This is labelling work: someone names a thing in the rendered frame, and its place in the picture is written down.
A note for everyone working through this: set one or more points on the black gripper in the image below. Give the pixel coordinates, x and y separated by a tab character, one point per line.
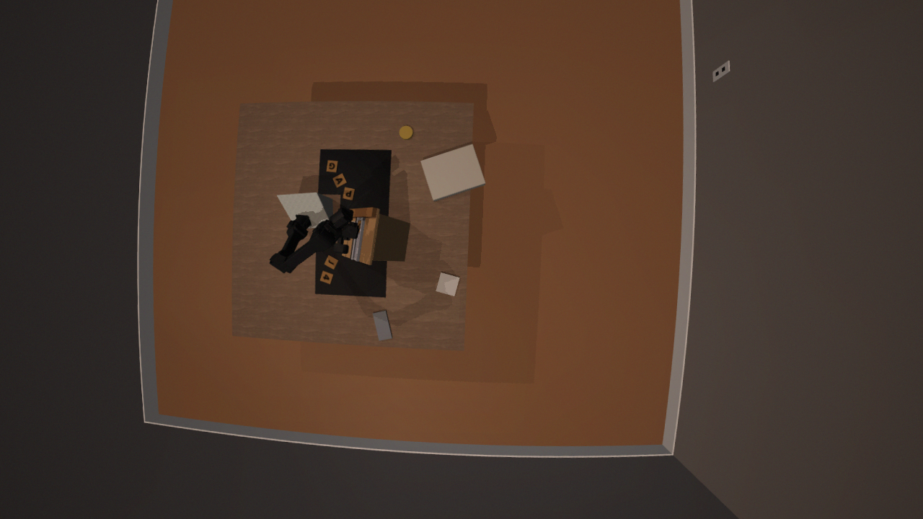
339	247

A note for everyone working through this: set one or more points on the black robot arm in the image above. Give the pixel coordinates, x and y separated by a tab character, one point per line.
323	237

